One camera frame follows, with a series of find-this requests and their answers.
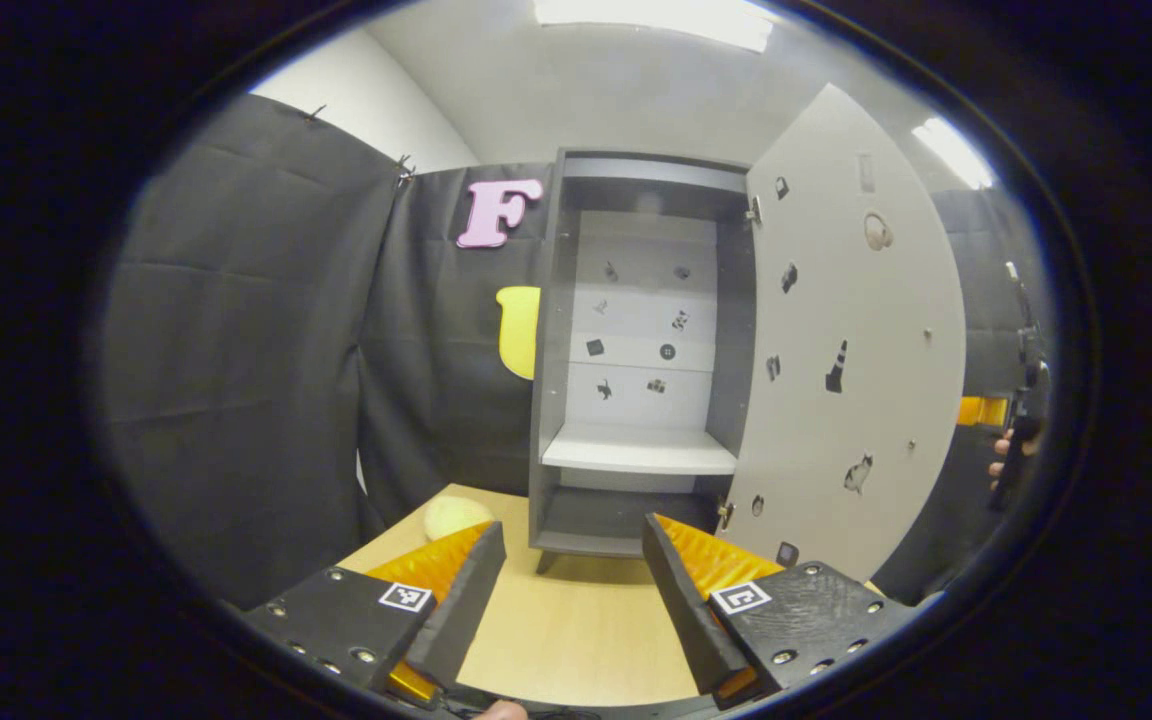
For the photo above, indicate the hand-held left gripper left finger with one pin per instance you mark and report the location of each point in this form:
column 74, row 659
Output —
column 461, row 610

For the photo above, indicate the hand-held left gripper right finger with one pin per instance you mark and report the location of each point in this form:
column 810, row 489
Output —
column 684, row 610

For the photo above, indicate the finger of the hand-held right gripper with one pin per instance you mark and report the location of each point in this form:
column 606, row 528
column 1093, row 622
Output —
column 981, row 411

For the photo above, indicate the grey cabinet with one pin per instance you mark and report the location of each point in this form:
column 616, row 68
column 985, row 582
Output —
column 636, row 450

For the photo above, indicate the narrow ceiling light panel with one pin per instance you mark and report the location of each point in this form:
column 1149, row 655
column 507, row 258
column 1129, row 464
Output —
column 954, row 152

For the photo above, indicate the black backdrop cloth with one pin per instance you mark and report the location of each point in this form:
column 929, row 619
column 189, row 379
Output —
column 256, row 350

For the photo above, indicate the wide ceiling light panel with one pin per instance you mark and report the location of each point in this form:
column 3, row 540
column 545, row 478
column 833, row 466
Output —
column 656, row 20

